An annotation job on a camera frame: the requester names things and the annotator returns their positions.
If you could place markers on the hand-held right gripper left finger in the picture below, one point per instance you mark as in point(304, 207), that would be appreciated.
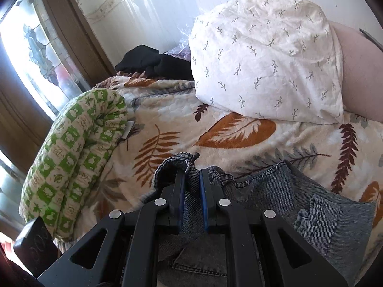
point(179, 203)

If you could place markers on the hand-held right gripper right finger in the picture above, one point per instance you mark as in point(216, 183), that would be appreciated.
point(204, 197)

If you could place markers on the blue denim pants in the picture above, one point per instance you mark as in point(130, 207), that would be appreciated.
point(269, 191)

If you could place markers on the leaf print blanket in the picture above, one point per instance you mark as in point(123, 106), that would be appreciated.
point(179, 119)

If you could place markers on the green checked rolled quilt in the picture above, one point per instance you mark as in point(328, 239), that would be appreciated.
point(77, 155)

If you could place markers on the black cloth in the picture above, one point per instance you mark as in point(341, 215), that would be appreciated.
point(155, 62)

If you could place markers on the clear plastic wrap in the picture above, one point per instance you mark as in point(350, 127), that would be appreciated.
point(182, 44)

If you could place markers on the white leaf print pillow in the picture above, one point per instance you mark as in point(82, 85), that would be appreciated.
point(263, 50)

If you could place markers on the stained glass window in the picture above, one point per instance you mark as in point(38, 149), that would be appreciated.
point(30, 50)

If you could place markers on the black smartphone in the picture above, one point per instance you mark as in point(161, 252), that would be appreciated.
point(372, 39)

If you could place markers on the wooden door frame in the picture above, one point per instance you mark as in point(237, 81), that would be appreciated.
point(80, 41)

